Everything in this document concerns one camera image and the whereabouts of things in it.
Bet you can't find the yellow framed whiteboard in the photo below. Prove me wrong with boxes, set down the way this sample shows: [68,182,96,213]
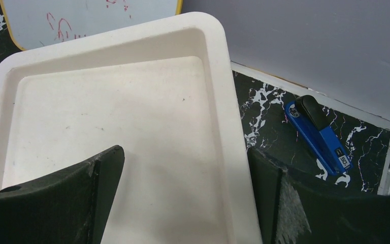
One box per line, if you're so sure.
[0,0,183,50]

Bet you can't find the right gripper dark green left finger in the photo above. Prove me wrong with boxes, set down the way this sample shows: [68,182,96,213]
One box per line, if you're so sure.
[0,145,125,243]

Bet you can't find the blue black stapler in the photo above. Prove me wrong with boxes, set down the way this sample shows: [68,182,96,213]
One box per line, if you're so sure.
[284,95,353,175]

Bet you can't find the white drawer organizer box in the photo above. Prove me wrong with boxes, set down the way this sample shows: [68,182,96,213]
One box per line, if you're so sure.
[0,12,262,243]

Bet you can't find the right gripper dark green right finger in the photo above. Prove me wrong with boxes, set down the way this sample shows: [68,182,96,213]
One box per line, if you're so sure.
[247,147,390,243]

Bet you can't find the aluminium table edge rail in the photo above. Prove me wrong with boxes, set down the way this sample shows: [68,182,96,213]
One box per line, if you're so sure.
[232,63,390,195]

